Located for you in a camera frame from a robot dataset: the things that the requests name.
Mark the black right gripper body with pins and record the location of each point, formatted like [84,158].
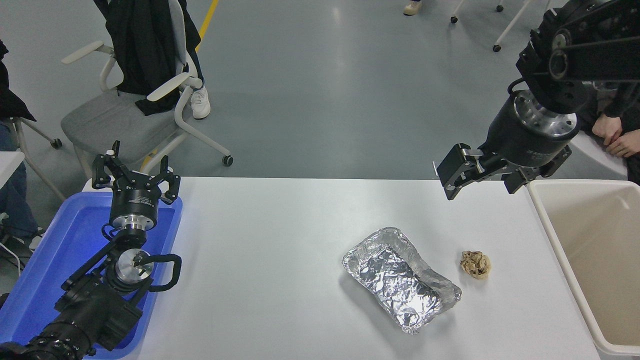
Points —
[515,145]

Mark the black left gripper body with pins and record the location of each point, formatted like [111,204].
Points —
[135,197]

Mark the foil tray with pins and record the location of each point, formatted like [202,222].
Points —
[400,280]

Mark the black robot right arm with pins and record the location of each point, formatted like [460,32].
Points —
[590,45]

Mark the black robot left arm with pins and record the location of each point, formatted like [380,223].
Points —
[95,310]

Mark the person's right hand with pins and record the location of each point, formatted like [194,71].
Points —
[607,129]

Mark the person's left hand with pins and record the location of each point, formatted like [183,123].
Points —
[627,145]

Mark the grey white office chair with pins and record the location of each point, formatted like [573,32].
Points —
[110,125]

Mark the blue plastic tray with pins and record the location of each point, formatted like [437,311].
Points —
[65,235]

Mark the white chair with casters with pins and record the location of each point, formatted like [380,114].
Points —
[37,131]

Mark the white seat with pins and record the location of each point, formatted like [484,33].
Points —
[597,155]

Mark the person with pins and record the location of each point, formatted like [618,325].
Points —
[10,100]
[632,115]
[412,7]
[201,102]

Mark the white side table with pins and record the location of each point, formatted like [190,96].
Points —
[10,162]

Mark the crumpled tan paper ball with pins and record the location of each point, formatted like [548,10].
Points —
[475,264]

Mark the large pale bin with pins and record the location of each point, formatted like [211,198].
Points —
[600,250]

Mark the black jacket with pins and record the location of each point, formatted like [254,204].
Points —
[140,50]

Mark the white caster frame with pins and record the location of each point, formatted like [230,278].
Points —
[510,25]

